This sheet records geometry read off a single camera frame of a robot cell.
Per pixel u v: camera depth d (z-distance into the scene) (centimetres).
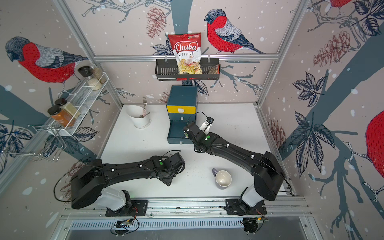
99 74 86
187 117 98
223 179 81
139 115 107
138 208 73
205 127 74
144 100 104
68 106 67
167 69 95
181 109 92
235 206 73
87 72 78
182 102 93
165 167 62
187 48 81
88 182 42
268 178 42
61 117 64
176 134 101
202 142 58
